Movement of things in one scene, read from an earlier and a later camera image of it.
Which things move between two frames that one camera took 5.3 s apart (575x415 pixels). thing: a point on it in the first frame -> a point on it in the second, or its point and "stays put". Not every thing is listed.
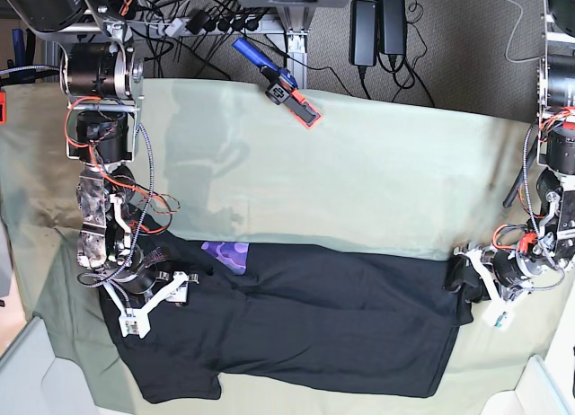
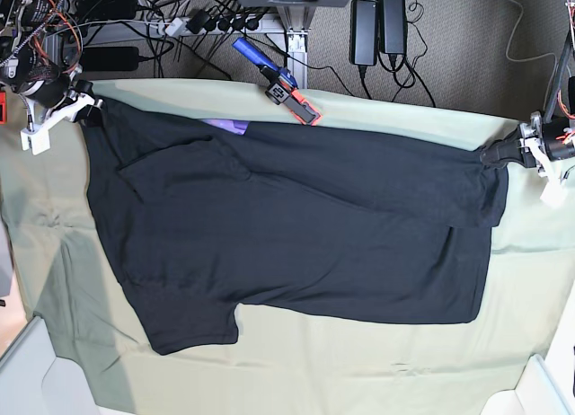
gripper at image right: (511, 269) -> (542, 140)
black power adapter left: (363, 35) stays put
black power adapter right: (392, 22) stays put
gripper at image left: (144, 288) -> (39, 122)
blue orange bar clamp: (281, 83) stays put
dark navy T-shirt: (292, 319) -> (304, 219)
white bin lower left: (34, 381) stays put
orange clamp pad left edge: (3, 108) stays put
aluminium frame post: (297, 21) stays put
